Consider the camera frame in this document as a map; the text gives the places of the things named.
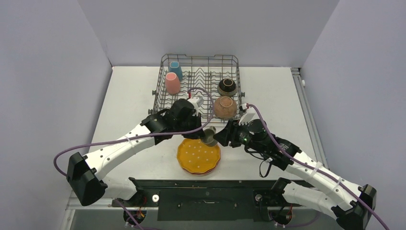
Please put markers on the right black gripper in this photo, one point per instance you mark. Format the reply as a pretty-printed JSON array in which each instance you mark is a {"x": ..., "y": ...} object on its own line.
[{"x": 231, "y": 133}]

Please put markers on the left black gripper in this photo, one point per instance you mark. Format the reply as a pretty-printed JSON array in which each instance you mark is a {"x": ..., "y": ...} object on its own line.
[{"x": 197, "y": 120}]

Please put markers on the grey ceramic mug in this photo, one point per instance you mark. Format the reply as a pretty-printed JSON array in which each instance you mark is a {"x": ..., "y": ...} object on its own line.
[{"x": 208, "y": 138}]

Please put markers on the brown speckled cream bowl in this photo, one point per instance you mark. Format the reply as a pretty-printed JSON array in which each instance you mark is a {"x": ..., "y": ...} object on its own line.
[{"x": 225, "y": 107}]

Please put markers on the yellow polka dot plate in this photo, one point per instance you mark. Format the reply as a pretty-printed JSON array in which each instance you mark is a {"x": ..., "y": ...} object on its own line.
[{"x": 194, "y": 152}]

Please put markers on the pink cup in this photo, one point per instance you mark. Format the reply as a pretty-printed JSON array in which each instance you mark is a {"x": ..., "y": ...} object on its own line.
[{"x": 172, "y": 83}]

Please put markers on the dark patterned cream bowl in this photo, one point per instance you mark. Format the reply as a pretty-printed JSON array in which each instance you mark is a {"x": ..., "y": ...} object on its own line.
[{"x": 227, "y": 87}]

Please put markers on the blue mug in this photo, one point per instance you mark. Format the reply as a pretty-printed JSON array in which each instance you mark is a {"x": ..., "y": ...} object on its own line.
[{"x": 175, "y": 67}]

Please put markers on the pink plate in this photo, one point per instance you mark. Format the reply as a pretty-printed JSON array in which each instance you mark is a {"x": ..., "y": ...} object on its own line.
[{"x": 201, "y": 169}]

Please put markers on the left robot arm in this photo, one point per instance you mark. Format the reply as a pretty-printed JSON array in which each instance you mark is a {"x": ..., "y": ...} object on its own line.
[{"x": 88, "y": 174}]

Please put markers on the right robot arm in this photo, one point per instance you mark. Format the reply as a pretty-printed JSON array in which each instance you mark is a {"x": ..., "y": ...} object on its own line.
[{"x": 348, "y": 203}]

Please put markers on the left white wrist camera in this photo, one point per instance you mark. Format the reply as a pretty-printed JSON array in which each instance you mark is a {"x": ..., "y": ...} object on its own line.
[{"x": 197, "y": 102}]

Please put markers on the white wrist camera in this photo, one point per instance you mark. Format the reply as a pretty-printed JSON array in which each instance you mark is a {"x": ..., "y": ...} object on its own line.
[
  {"x": 248, "y": 113},
  {"x": 197, "y": 102}
]

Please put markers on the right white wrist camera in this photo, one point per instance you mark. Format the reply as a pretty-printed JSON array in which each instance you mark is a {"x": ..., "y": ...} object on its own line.
[{"x": 248, "y": 113}]

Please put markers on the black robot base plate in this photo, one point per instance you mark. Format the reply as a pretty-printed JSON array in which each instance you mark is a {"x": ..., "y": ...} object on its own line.
[{"x": 201, "y": 200}]

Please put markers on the aluminium rail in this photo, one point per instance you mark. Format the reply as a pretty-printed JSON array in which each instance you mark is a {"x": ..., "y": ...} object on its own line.
[{"x": 300, "y": 88}]

